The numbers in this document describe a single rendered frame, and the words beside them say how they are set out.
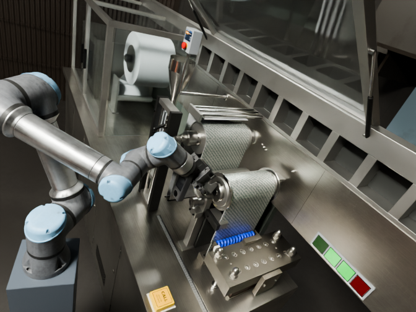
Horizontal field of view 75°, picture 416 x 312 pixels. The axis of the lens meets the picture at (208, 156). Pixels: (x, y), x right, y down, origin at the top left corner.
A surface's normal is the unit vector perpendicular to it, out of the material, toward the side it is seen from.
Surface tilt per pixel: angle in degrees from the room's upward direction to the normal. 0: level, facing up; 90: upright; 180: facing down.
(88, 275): 0
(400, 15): 90
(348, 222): 90
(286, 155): 90
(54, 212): 7
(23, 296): 90
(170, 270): 0
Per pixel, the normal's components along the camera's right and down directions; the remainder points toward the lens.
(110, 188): -0.22, 0.46
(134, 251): 0.28, -0.81
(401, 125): -0.92, -0.08
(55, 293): 0.27, 0.58
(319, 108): -0.83, 0.06
